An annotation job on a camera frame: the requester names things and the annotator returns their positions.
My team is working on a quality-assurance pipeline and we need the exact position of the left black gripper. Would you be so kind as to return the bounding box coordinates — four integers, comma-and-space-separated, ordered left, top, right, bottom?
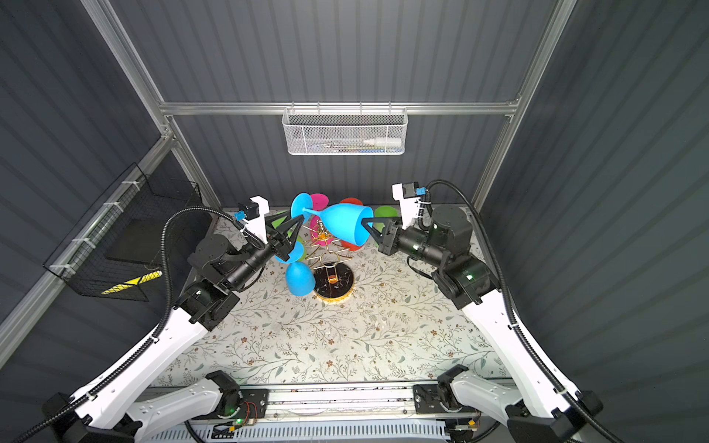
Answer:
225, 207, 299, 295

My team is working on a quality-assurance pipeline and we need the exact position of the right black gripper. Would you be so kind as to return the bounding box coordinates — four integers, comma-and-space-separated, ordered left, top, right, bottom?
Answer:
362, 215, 445, 271

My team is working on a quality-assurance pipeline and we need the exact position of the light green wine glass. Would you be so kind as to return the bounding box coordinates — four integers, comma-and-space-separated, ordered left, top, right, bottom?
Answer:
374, 206, 399, 218

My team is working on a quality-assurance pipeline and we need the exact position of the blue wine glass front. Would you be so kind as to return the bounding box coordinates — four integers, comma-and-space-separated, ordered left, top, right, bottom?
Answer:
291, 193, 374, 247

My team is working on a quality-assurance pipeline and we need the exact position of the blue wine glass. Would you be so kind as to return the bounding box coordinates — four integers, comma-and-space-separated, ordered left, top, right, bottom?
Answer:
291, 193, 374, 247
279, 242, 316, 297

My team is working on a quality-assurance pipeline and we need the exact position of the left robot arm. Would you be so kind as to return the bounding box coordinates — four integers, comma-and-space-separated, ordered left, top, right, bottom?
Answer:
42, 213, 308, 442

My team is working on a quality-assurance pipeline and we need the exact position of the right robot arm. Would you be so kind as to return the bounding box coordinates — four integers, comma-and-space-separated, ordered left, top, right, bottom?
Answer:
356, 206, 603, 442

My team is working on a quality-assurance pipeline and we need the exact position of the red wine glass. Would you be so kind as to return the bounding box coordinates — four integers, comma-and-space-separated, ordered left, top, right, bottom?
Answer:
336, 198, 363, 252

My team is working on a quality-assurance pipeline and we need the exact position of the pink wine glass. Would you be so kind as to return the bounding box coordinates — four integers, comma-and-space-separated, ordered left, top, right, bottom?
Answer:
308, 194, 334, 247

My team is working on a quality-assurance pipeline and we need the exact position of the blue wine glass left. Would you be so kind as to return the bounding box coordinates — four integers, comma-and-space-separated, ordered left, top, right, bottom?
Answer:
279, 242, 316, 297

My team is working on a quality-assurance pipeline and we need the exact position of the gold wine glass rack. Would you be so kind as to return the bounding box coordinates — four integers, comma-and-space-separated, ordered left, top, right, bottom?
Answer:
303, 217, 355, 304

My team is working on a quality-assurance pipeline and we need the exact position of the white marker in basket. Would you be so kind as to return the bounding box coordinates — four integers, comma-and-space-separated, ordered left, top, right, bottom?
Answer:
363, 138, 404, 150

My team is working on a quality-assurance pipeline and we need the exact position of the floral table mat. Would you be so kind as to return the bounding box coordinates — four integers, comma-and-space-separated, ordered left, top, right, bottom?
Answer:
156, 243, 507, 387

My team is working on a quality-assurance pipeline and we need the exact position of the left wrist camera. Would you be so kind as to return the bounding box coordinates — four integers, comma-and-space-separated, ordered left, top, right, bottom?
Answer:
234, 196, 270, 242

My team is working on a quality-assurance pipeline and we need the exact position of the white wire mesh basket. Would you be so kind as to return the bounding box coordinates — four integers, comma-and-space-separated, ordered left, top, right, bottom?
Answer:
282, 104, 409, 156

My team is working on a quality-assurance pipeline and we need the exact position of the right black cable conduit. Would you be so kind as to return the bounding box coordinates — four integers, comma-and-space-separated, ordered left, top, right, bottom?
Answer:
425, 178, 627, 443

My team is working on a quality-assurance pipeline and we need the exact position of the black cable conduit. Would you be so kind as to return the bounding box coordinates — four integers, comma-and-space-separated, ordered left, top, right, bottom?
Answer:
10, 206, 264, 443
425, 178, 627, 443

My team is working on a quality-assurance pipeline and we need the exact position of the black wire basket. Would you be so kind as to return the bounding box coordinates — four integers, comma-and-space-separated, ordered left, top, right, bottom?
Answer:
44, 164, 212, 303

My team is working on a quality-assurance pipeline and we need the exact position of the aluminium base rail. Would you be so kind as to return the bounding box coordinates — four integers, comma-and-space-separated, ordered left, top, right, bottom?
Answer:
132, 380, 555, 443

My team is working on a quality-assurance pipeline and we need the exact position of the left black cable conduit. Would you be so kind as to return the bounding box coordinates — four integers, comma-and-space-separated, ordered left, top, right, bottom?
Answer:
10, 206, 264, 443

